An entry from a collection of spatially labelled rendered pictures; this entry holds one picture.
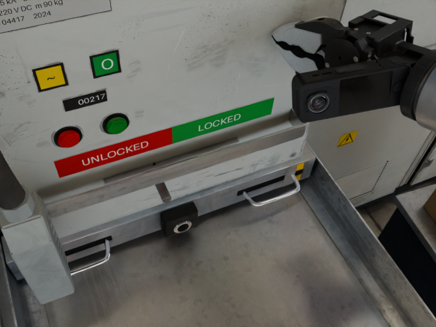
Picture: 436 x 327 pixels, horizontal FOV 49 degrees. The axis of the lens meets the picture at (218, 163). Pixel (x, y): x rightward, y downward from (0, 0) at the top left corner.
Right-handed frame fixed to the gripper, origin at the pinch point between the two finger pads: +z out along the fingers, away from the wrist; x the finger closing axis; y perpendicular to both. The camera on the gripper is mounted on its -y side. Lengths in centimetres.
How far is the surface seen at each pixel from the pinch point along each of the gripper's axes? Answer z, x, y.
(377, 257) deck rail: -13.1, -38.2, 8.6
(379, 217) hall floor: 32, -118, 82
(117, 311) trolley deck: 7.4, -37.0, -29.1
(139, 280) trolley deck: 9.6, -36.4, -23.6
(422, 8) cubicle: 16, -22, 62
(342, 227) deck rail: -4.2, -39.7, 10.8
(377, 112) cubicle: 25, -55, 62
